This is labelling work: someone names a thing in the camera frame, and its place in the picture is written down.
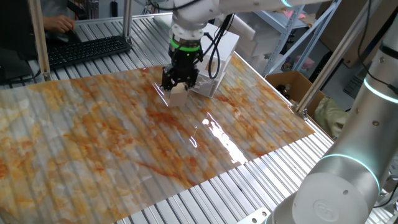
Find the yellowish plastic bag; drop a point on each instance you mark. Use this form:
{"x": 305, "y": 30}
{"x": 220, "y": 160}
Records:
{"x": 329, "y": 116}

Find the large brown cardboard box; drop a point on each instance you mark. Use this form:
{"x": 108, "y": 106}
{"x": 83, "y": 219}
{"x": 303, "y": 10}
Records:
{"x": 339, "y": 28}

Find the open cardboard box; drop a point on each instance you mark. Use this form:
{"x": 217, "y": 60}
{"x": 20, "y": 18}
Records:
{"x": 298, "y": 84}

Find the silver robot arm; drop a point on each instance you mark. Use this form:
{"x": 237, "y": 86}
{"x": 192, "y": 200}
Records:
{"x": 357, "y": 140}

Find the orange marble pattern mat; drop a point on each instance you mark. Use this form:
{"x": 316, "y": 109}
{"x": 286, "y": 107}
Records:
{"x": 109, "y": 133}

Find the silver aluminium frame post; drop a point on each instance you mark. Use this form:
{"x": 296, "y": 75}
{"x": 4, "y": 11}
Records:
{"x": 127, "y": 18}

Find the tan wooden block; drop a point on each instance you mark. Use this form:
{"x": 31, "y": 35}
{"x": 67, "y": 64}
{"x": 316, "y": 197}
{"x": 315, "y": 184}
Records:
{"x": 178, "y": 96}

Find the black computer mouse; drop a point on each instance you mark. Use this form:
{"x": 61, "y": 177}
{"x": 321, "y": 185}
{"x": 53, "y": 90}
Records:
{"x": 57, "y": 38}

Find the black computer monitor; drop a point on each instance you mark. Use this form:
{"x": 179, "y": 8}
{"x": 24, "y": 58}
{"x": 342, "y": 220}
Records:
{"x": 15, "y": 37}

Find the beige frame post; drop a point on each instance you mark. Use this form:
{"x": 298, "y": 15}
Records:
{"x": 40, "y": 40}

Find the white drawer cabinet frame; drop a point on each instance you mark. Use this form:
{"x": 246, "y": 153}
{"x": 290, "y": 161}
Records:
{"x": 228, "y": 42}

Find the black power adapter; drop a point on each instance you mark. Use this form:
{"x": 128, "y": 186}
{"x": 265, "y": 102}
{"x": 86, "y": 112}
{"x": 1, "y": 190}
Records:
{"x": 114, "y": 9}

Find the white foam blocks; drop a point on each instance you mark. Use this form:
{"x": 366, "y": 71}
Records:
{"x": 245, "y": 29}

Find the slanted aluminium frame strut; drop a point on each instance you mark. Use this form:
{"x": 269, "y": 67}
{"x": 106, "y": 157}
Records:
{"x": 329, "y": 62}

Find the grey metal shelf rack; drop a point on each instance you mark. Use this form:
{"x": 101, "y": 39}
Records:
{"x": 280, "y": 28}

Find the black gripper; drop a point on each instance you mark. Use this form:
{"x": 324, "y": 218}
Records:
{"x": 185, "y": 63}

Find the person's bare hand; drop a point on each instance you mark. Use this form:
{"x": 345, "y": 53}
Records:
{"x": 59, "y": 23}

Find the black computer keyboard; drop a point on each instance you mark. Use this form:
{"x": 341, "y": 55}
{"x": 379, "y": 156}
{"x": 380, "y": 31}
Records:
{"x": 87, "y": 49}

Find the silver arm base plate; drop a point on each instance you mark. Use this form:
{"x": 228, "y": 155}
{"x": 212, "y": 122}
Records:
{"x": 255, "y": 217}

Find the pink foam item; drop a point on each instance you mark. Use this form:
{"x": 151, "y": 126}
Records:
{"x": 306, "y": 62}

